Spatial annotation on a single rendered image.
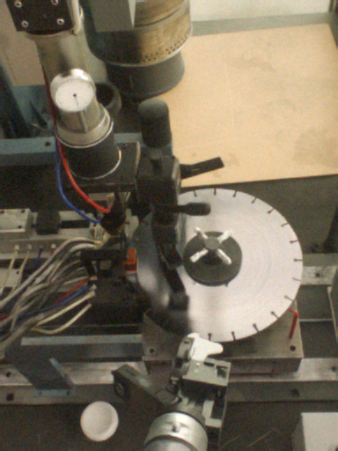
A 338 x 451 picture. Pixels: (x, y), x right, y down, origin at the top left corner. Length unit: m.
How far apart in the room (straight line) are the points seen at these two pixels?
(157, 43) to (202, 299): 0.73
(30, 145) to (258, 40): 0.90
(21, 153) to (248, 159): 0.59
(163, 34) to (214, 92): 0.26
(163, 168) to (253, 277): 0.33
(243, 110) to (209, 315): 0.74
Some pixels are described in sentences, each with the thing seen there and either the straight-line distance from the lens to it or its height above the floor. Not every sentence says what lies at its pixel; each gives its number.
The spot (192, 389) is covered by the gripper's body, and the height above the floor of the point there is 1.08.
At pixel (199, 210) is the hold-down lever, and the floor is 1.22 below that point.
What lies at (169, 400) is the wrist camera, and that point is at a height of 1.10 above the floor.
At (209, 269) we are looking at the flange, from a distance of 0.97.
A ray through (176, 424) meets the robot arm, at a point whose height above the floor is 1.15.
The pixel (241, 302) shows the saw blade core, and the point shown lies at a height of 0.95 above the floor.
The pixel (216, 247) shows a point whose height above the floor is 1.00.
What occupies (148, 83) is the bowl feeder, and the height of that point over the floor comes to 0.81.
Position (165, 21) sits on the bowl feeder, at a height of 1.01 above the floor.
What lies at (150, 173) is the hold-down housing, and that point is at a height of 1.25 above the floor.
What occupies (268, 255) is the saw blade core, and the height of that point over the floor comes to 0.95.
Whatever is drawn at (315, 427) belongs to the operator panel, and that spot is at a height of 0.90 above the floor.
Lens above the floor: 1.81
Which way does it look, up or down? 56 degrees down
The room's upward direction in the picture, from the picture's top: 9 degrees counter-clockwise
